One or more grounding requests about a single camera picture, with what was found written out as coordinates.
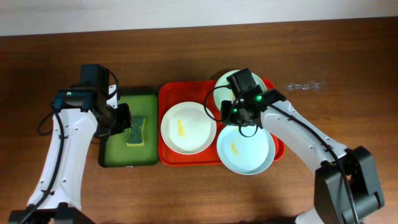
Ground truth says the yellow green sponge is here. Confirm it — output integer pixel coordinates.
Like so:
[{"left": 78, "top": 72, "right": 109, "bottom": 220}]
[{"left": 126, "top": 116, "right": 146, "bottom": 147}]

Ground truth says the light blue plate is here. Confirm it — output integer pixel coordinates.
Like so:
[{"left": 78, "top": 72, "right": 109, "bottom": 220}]
[{"left": 216, "top": 126, "right": 277, "bottom": 175}]

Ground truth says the cream white plate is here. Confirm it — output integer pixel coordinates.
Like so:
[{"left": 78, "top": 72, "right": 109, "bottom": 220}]
[{"left": 160, "top": 101, "right": 217, "bottom": 155}]

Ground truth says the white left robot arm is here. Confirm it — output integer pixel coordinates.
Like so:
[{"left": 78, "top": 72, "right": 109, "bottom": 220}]
[{"left": 8, "top": 85, "right": 131, "bottom": 223}]

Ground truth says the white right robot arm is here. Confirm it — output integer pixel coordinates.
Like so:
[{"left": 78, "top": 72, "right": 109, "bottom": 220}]
[{"left": 221, "top": 89, "right": 385, "bottom": 224}]

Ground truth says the green tray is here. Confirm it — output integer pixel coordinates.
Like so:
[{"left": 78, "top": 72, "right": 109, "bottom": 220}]
[{"left": 98, "top": 88, "right": 159, "bottom": 168}]

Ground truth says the red tray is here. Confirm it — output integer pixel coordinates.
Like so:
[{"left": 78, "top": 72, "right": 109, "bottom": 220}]
[{"left": 157, "top": 78, "right": 286, "bottom": 167}]

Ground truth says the mint green plate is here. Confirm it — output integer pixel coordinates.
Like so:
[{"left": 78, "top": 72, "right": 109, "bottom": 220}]
[{"left": 213, "top": 70, "right": 267, "bottom": 111}]

